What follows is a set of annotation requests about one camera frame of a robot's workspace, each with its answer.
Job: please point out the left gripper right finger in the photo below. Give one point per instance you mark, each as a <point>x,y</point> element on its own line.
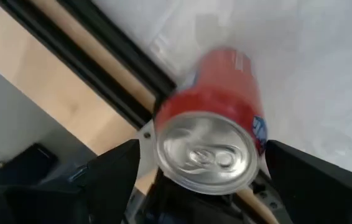
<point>313,193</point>

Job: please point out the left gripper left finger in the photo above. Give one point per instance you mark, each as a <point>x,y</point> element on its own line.
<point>110,180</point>

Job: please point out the red can with blue logo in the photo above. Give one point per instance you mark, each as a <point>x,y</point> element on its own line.
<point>213,93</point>

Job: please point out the dark flat floor object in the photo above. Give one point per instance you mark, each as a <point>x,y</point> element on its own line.
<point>23,161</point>

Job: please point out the white glossy surface sheet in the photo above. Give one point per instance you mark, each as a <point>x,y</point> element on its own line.
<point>303,77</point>

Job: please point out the silver frame mounting plate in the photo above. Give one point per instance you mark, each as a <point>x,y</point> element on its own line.
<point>146,140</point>

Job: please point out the black aluminium table frame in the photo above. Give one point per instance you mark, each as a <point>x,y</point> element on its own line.
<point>117,43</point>

